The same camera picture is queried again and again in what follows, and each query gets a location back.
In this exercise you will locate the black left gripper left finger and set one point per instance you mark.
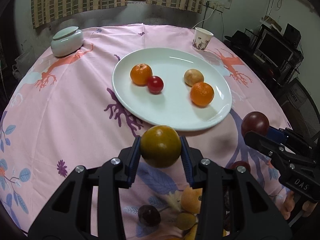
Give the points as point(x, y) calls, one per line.
point(67, 214)

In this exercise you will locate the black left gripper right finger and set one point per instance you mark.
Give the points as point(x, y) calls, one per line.
point(233, 204)

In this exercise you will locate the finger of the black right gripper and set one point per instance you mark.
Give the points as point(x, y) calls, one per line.
point(278, 135)
point(264, 145)

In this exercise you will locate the dark red plum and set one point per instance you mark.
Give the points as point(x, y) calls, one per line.
point(256, 122)

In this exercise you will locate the orange persimmon fruit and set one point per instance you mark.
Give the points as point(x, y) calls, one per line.
point(191, 200)

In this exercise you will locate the small yellow fruit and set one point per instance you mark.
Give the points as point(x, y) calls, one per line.
point(185, 221)

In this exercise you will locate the dark purple plum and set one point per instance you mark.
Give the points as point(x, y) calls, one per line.
point(149, 215)

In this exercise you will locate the yellow-brown round fruit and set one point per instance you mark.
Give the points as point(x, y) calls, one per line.
point(160, 146)

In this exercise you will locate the small red fruit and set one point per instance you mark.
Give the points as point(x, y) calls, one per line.
point(240, 163)

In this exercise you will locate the right hand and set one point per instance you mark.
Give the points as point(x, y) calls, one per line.
point(289, 205)

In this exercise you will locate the black computer monitor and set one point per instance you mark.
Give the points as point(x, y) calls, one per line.
point(275, 51)

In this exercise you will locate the orange tangerine right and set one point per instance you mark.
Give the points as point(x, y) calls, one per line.
point(201, 94)

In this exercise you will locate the orange tangerine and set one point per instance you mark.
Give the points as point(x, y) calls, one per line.
point(201, 94)
point(140, 74)

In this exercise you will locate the pink patterned tablecloth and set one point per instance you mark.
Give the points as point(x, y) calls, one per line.
point(64, 113)

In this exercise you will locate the beige round fruit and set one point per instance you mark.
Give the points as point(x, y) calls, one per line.
point(193, 76)

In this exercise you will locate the floral paper cup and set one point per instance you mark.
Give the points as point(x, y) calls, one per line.
point(201, 38)

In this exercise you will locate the small red tomato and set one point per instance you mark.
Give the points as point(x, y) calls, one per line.
point(155, 84)

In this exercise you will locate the orange tangerine left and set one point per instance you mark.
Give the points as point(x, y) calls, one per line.
point(140, 74)

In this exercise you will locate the pale green lidded jar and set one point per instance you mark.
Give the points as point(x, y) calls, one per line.
point(67, 41)

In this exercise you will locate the white wall socket strip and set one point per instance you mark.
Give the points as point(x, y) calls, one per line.
point(218, 6)

